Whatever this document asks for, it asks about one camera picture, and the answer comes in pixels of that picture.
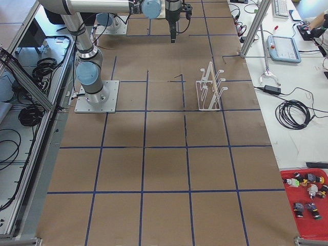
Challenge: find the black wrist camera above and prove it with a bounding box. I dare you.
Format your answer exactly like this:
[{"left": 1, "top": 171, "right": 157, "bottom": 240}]
[{"left": 181, "top": 3, "right": 193, "bottom": 21}]

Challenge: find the metal reacher grabber tool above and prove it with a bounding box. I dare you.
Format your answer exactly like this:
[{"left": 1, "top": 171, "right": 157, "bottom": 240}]
[{"left": 259, "top": 24, "right": 281, "bottom": 87}]

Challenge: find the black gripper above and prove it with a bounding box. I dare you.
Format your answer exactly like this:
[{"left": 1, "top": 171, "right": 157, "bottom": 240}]
[{"left": 165, "top": 0, "right": 182, "bottom": 43}]

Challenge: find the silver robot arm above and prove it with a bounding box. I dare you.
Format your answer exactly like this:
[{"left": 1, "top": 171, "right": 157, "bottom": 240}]
[{"left": 39, "top": 1, "right": 162, "bottom": 104}]

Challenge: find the red parts tray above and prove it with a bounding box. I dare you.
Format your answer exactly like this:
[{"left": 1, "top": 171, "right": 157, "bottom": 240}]
[{"left": 280, "top": 168, "right": 327, "bottom": 241}]

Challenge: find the black smartphone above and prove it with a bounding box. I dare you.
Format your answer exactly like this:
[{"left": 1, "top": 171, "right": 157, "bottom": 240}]
[{"left": 289, "top": 10, "right": 302, "bottom": 22}]

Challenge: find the black power adapter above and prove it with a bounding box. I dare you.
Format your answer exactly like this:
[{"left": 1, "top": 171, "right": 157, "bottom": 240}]
[{"left": 263, "top": 85, "right": 281, "bottom": 95}]

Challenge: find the white keyboard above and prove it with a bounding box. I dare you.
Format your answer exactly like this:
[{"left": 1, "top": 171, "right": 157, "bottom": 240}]
[{"left": 272, "top": 0, "right": 289, "bottom": 19}]

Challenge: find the white wire cup rack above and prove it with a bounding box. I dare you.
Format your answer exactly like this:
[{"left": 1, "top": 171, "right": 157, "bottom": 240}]
[{"left": 195, "top": 61, "right": 228, "bottom": 111}]

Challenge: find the coiled black cable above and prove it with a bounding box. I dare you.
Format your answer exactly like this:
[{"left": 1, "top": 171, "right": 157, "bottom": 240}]
[{"left": 275, "top": 100, "right": 316, "bottom": 130}]

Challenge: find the black teleoperation controller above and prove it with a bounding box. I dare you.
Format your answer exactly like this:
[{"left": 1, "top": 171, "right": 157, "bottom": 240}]
[{"left": 297, "top": 22, "right": 313, "bottom": 41}]

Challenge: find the aluminium frame post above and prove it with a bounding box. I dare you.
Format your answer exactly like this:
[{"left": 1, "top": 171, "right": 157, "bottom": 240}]
[{"left": 240, "top": 0, "right": 272, "bottom": 58}]

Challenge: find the blue teach pendant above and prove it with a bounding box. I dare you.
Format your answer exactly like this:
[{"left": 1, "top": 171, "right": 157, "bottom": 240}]
[{"left": 266, "top": 35, "right": 301, "bottom": 64}]

